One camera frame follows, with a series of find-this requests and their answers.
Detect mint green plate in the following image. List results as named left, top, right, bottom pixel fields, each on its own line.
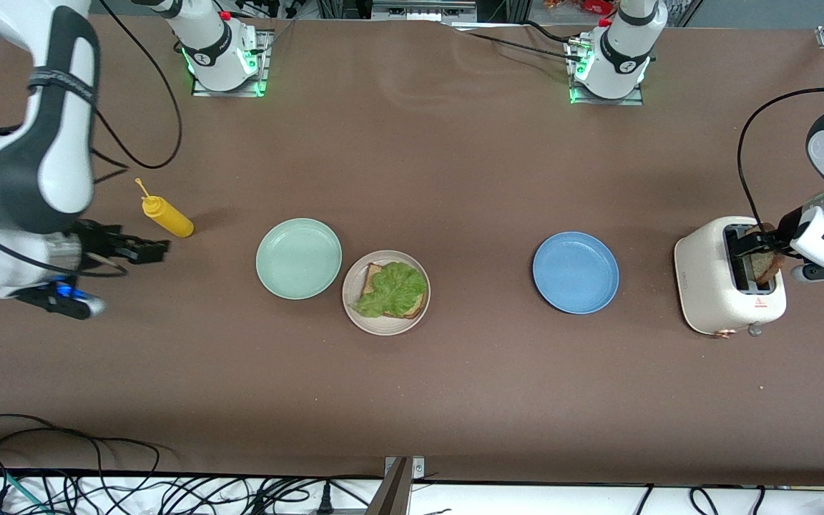
left=255, top=217, right=343, bottom=300

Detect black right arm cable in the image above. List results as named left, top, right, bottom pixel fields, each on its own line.
left=0, top=0, right=184, bottom=276

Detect yellow mustard squeeze bottle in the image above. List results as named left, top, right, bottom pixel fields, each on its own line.
left=134, top=177, right=195, bottom=239

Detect brown toast bread slice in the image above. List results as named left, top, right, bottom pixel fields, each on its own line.
left=362, top=263, right=427, bottom=320
left=745, top=224, right=788, bottom=287

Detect green lettuce leaf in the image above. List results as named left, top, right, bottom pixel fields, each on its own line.
left=350, top=261, right=428, bottom=319

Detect red packaged items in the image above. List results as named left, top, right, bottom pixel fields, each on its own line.
left=544, top=0, right=617, bottom=15

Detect grey equipment box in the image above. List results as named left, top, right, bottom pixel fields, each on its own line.
left=371, top=0, right=479, bottom=22

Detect thin black base cable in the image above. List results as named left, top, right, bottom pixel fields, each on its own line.
left=466, top=32, right=579, bottom=64
left=523, top=20, right=576, bottom=46

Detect beige plate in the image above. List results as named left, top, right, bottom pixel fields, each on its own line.
left=343, top=250, right=432, bottom=337

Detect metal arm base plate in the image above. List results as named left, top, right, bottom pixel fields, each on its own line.
left=190, top=30, right=271, bottom=97
left=566, top=39, right=645, bottom=107

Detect small metal bracket plate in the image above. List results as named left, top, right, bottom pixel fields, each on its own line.
left=383, top=456, right=427, bottom=480

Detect blue plate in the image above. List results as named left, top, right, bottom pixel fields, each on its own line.
left=532, top=231, right=620, bottom=315

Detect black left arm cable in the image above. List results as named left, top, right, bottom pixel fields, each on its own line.
left=737, top=87, right=824, bottom=247

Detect aluminium profile beam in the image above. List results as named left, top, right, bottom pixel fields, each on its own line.
left=366, top=458, right=413, bottom=515

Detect teal floor cable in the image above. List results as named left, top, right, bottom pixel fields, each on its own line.
left=0, top=466, right=48, bottom=513

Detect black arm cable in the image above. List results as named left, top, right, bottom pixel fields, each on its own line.
left=737, top=87, right=824, bottom=247
left=0, top=0, right=184, bottom=276

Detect white two-slot toaster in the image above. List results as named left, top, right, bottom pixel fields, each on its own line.
left=674, top=216, right=788, bottom=338

